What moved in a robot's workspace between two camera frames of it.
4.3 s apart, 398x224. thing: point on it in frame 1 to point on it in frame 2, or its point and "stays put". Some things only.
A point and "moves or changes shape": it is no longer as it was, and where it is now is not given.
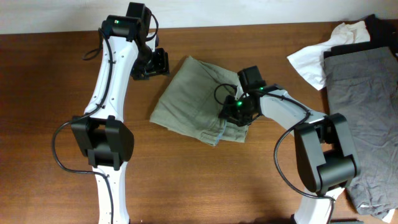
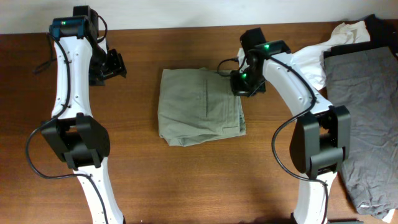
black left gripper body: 159,63 to 115,64
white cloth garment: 310,62 stays put
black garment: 382,33 stays put
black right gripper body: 232,115 to 237,86
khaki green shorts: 191,101 moves or changes shape
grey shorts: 362,86 stays put
